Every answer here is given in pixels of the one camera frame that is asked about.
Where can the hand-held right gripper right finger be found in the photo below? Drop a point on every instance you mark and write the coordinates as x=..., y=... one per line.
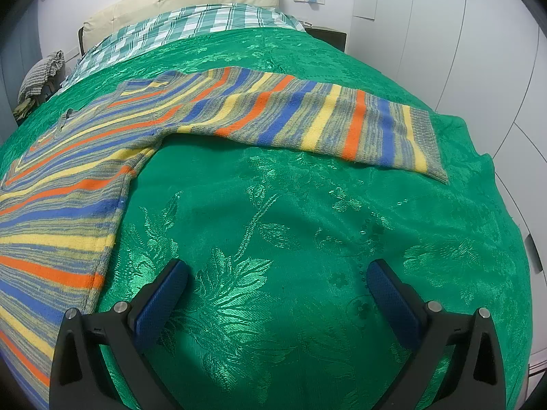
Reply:
x=394, y=303

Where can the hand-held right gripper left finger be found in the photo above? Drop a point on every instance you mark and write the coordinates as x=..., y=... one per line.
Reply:
x=161, y=304

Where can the striped knit sweater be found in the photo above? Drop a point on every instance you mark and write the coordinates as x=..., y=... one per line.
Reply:
x=256, y=102

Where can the green floral bedspread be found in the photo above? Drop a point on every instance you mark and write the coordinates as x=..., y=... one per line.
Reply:
x=277, y=222

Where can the olive cloth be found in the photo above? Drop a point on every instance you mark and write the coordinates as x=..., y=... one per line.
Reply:
x=22, y=109

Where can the grey checked cloth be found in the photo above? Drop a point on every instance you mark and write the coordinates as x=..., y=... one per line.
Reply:
x=42, y=72

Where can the white wardrobe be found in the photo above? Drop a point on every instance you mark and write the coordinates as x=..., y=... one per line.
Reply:
x=470, y=51

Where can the dark nightstand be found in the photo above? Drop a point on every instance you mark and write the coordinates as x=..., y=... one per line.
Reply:
x=329, y=36

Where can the green plaid quilt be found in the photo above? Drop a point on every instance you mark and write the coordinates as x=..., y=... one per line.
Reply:
x=192, y=23

